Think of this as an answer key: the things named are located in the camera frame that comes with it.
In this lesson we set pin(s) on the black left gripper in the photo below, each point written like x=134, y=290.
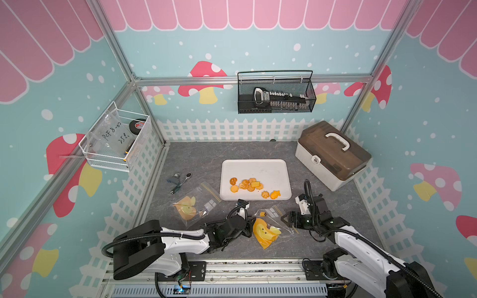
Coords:
x=249, y=227

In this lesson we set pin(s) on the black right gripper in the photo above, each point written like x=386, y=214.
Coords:
x=295, y=221

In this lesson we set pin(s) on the ziploc bag with yellow snack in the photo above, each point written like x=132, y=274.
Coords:
x=268, y=226

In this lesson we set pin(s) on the clear ziploc bag of cookies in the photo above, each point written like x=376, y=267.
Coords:
x=197, y=204

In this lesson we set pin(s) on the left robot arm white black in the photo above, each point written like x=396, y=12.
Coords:
x=151, y=248

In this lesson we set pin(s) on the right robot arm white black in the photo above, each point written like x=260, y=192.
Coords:
x=357, y=258

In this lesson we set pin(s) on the labelled clear plastic bag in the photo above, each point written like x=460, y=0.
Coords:
x=109, y=137

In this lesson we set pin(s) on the orange fish shaped cookie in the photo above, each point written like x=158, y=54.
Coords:
x=275, y=194

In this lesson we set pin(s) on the ridged round cookie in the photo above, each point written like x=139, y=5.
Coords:
x=244, y=184

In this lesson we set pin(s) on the round pretzel cookie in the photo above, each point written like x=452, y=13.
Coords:
x=233, y=181

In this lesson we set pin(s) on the white plastic tray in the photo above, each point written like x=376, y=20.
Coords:
x=272, y=173

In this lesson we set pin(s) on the white box brown lid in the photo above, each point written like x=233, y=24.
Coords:
x=330, y=155

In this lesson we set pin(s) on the socket set in basket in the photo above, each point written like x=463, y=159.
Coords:
x=263, y=98

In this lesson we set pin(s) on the black tape roll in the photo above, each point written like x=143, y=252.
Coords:
x=135, y=126

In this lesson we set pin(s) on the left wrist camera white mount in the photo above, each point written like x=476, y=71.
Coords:
x=242, y=209

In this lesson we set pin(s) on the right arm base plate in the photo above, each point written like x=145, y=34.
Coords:
x=314, y=271

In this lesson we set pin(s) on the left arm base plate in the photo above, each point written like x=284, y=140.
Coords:
x=193, y=271

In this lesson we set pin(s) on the green handled tool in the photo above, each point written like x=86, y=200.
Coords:
x=177, y=181

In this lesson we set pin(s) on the black wire mesh basket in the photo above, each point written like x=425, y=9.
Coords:
x=296, y=82

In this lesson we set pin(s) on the white wire basket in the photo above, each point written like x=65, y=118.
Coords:
x=127, y=163

